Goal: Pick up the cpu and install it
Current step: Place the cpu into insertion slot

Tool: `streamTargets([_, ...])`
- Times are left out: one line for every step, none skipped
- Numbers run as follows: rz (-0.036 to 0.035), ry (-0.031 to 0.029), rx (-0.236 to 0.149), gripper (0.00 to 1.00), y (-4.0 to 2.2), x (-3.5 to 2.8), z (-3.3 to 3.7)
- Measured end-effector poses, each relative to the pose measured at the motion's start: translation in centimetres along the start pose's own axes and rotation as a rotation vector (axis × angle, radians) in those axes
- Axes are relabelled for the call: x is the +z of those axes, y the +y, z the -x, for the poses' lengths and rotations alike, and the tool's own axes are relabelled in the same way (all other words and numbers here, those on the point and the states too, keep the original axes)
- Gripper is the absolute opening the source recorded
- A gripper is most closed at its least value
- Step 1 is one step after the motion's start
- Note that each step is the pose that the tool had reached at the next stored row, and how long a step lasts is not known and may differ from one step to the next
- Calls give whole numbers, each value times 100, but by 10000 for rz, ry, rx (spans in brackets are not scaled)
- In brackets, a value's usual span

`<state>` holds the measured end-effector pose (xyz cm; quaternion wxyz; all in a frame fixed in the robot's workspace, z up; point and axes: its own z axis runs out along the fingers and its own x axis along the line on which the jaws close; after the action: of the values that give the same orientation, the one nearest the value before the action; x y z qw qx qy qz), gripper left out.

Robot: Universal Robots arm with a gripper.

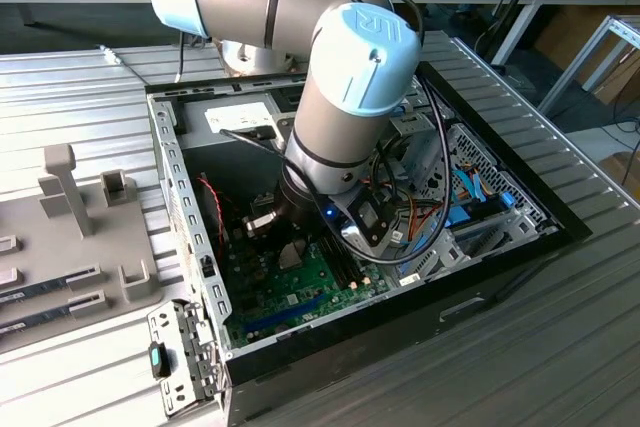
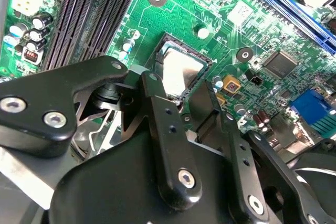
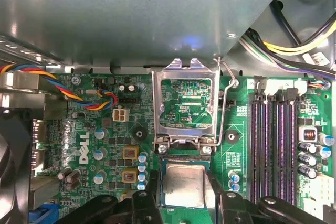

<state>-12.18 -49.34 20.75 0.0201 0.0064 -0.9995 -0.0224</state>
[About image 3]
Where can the black case fan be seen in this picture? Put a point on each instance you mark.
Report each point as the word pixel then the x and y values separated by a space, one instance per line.
pixel 13 155

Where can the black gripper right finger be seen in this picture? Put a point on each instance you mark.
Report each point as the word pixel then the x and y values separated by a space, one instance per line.
pixel 231 208

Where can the grey power supply box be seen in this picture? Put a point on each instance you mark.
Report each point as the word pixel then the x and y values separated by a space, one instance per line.
pixel 118 11

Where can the metal socket cover frame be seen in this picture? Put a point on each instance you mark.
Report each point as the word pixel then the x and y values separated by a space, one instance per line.
pixel 168 73

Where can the silver green CPU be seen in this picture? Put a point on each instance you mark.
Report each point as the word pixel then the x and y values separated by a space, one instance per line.
pixel 183 184

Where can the white four pin connector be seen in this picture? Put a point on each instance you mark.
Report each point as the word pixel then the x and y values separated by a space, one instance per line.
pixel 120 115

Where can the green motherboard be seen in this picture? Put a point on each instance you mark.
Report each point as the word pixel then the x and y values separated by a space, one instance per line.
pixel 147 98

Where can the CPU socket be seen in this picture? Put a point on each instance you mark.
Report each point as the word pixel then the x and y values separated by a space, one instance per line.
pixel 183 155

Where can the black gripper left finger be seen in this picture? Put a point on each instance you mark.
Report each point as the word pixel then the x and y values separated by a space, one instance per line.
pixel 147 208

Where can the black RAM slot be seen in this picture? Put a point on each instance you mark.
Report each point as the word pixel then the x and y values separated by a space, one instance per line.
pixel 292 142
pixel 266 142
pixel 279 142
pixel 253 142

